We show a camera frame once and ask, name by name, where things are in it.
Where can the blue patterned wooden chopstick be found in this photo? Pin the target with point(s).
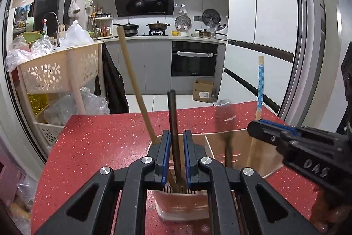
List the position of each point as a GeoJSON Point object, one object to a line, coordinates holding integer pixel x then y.
{"type": "Point", "coordinates": [260, 98]}

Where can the white refrigerator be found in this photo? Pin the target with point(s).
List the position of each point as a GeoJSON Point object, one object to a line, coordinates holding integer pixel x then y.
{"type": "Point", "coordinates": [260, 28]}

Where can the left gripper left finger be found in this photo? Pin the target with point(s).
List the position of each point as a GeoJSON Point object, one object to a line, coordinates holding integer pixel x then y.
{"type": "Point", "coordinates": [114, 201]}

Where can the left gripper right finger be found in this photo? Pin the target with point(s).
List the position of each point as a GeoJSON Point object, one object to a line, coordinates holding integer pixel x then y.
{"type": "Point", "coordinates": [240, 201]}

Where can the cardboard box on floor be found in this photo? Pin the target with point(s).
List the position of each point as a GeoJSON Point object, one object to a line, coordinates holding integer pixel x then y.
{"type": "Point", "coordinates": [204, 91]}

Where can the beige utensil holder caddy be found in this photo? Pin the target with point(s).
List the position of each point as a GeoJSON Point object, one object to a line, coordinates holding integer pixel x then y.
{"type": "Point", "coordinates": [193, 206]}

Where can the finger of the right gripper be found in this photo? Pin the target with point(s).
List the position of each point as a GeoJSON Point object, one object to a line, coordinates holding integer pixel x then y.
{"type": "Point", "coordinates": [263, 132]}
{"type": "Point", "coordinates": [279, 126]}

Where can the black wok on stove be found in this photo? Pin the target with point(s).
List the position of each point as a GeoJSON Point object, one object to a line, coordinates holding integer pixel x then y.
{"type": "Point", "coordinates": [129, 29]}

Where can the pot on stove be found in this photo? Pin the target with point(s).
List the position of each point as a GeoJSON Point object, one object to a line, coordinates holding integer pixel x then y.
{"type": "Point", "coordinates": [157, 28]}

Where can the black handled fork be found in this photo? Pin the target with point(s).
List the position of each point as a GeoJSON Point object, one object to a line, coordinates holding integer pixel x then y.
{"type": "Point", "coordinates": [180, 183]}

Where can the built-in black oven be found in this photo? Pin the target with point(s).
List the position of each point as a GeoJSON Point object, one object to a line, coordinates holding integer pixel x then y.
{"type": "Point", "coordinates": [193, 59]}

